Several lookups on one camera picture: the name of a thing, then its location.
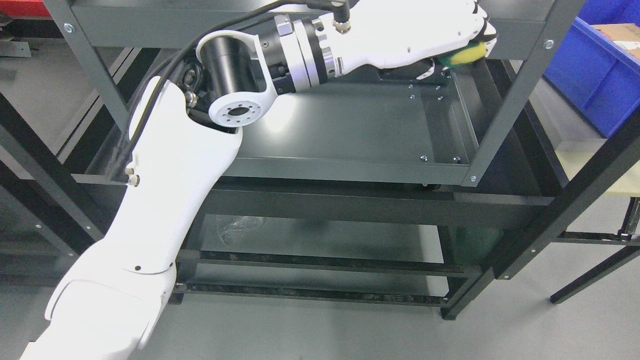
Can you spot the blue plastic bin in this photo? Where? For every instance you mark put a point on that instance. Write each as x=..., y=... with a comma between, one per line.
x=598, y=77

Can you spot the grey metal shelving unit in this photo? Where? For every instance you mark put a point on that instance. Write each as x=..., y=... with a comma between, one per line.
x=453, y=128

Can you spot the dark metal shelf rack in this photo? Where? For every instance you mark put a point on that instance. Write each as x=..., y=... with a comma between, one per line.
x=369, y=243

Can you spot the green yellow sponge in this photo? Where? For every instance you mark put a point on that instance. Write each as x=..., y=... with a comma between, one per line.
x=463, y=56

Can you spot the clear plastic bag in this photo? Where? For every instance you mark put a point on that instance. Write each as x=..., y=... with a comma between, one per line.
x=231, y=229

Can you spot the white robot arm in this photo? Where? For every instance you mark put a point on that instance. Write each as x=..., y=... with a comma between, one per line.
x=109, y=302

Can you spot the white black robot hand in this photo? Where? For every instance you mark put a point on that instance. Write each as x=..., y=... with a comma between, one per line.
x=390, y=34

